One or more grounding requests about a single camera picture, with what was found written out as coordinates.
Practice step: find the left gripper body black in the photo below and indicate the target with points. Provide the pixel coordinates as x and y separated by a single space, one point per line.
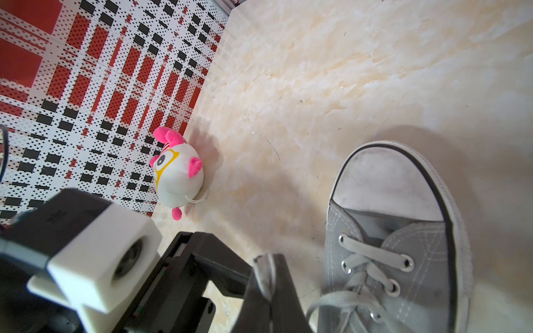
172 300

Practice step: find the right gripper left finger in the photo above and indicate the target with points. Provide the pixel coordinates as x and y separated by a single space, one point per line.
255 313

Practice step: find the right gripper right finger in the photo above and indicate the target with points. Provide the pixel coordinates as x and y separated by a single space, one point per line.
286 311

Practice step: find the grey shoelace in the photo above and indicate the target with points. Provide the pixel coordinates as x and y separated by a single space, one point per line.
360 265

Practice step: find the grey canvas sneaker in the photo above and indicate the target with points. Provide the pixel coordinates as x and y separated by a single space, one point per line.
388 195

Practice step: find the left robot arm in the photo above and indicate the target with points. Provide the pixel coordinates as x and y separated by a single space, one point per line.
28 243

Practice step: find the pink striped plush toy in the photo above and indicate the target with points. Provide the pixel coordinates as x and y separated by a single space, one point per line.
178 171

